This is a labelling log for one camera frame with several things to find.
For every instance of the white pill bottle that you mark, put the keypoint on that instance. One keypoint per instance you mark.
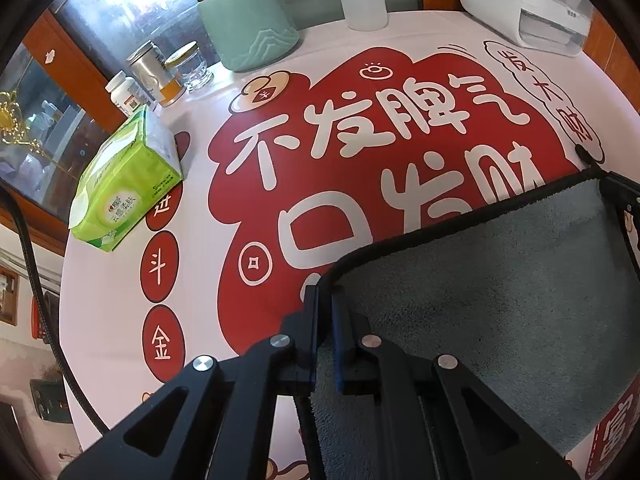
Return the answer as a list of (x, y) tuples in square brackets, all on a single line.
[(125, 94)]

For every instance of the gold ornament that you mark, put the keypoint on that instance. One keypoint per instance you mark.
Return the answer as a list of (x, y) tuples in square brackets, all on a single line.
[(10, 115)]

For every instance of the white appliance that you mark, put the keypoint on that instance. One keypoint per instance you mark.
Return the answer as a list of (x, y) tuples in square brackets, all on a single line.
[(510, 0)]

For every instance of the small orange jar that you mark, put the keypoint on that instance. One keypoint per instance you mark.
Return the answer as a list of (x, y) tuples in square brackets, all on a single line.
[(171, 91)]

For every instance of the grey towel with black edge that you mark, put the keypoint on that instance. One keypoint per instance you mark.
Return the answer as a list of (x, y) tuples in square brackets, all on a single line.
[(500, 285)]

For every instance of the glass jar with gold lid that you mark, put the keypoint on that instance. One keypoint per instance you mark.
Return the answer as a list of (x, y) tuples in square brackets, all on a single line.
[(192, 67)]

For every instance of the framed wall picture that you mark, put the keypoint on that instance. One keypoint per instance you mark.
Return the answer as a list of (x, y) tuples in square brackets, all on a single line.
[(7, 295)]

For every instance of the dark box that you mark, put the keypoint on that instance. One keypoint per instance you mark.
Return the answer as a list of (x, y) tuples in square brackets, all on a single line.
[(50, 400)]

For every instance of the teal ceramic canister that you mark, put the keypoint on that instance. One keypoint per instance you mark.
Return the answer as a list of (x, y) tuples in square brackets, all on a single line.
[(245, 25)]

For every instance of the green tissue pack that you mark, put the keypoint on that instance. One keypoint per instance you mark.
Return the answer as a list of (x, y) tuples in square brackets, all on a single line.
[(125, 180)]

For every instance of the silver metal can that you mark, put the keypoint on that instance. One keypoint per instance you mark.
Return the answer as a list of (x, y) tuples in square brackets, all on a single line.
[(149, 70)]

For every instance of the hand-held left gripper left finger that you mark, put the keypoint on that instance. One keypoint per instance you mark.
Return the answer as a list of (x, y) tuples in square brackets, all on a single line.
[(311, 340)]

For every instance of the red white printed table cover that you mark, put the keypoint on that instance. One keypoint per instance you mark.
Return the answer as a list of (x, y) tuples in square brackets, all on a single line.
[(210, 170)]

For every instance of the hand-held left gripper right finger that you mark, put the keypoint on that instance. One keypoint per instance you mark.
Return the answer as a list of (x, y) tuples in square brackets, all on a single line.
[(342, 350)]

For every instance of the wooden glass cabinet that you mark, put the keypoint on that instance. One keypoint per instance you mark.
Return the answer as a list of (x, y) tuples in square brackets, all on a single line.
[(65, 110)]

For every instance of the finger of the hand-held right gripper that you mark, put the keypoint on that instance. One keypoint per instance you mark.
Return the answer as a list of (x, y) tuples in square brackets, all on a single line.
[(589, 155), (620, 191)]

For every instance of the red wall hanging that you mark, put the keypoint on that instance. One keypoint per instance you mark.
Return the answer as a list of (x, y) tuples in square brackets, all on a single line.
[(42, 317)]

